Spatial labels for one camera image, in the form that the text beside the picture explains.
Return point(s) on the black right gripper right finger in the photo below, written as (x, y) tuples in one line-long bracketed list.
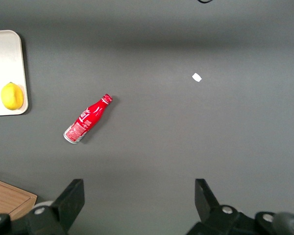
[(210, 215)]

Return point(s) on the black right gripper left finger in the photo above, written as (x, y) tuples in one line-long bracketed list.
[(66, 208)]

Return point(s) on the beige plastic tray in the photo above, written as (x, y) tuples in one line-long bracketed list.
[(5, 61)]

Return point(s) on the oak wooden drawer cabinet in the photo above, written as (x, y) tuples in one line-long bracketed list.
[(7, 198)]

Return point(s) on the red cola bottle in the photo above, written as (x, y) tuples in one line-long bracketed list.
[(88, 117)]

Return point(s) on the yellow lemon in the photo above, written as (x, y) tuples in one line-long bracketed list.
[(12, 96)]

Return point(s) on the small white paper scrap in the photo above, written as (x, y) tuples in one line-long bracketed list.
[(197, 77)]

